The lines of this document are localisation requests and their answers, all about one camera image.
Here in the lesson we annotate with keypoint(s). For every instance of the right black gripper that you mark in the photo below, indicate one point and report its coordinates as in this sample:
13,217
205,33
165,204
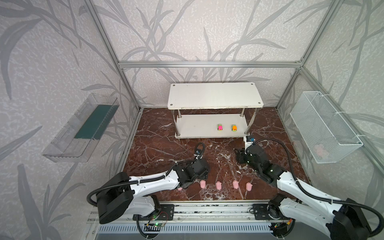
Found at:
241,154

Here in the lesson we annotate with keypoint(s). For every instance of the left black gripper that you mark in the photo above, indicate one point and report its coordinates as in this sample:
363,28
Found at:
192,177

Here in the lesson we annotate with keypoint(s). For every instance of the orange helmet green toy car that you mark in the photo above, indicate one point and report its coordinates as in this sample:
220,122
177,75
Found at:
234,127

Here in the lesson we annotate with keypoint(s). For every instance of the pink helmet green toy car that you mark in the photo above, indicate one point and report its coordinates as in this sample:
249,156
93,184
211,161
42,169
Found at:
220,127

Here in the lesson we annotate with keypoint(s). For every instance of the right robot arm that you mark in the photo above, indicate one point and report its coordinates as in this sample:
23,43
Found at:
335,218

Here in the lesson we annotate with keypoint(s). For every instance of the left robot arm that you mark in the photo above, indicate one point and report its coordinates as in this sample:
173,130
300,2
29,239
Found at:
135,195

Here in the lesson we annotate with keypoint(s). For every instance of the white two-tier shelf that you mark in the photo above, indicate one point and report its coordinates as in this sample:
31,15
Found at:
213,96

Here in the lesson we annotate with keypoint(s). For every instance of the pink toy in basket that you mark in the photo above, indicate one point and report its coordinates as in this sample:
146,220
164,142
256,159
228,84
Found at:
321,151

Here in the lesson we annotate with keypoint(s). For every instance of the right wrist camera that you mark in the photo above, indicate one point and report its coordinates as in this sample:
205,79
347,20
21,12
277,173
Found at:
249,140

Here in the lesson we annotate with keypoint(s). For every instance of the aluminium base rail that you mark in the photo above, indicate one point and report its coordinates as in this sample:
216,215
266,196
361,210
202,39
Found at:
234,211

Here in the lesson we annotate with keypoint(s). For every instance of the white wire mesh basket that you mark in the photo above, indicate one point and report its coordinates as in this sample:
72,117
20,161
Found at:
320,123

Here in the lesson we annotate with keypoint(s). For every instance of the clear plastic wall bin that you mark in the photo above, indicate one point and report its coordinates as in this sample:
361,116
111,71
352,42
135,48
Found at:
77,140

